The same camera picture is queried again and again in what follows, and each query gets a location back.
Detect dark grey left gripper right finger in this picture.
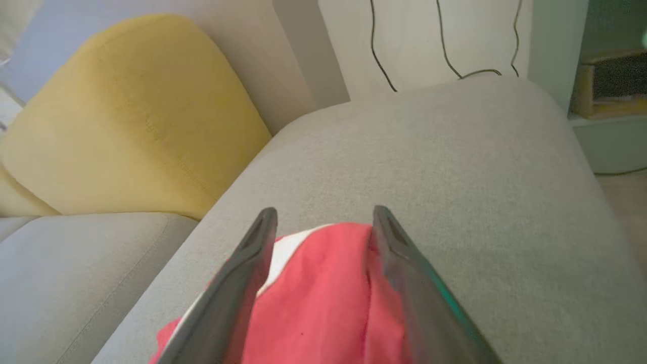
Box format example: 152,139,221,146
372,205,502,364

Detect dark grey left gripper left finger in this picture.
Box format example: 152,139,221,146
157,207,278,364

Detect red shorts with white stripe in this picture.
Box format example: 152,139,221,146
149,221,415,364

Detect grey sofa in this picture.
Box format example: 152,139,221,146
91,76,647,364

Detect large grey sofa seat cushion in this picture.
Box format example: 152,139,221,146
0,212,198,364

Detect large yellow sofa back cushion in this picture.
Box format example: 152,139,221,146
0,14,272,220

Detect pale green tv console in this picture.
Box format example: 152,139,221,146
569,0,647,175

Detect wooden box in shelf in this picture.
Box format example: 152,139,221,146
571,48,647,120

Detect thin black cable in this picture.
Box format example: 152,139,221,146
370,0,398,93
511,0,523,78
436,0,502,80

